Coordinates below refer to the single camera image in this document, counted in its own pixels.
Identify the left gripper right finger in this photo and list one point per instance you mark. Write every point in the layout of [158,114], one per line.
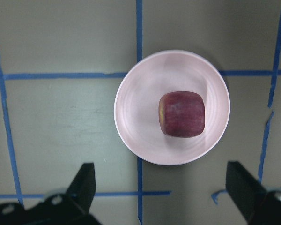
[245,191]

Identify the pink plate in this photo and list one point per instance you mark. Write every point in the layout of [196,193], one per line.
[138,96]

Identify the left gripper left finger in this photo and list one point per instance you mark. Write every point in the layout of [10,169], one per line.
[82,188]

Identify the red apple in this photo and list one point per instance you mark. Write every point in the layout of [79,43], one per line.
[181,114]

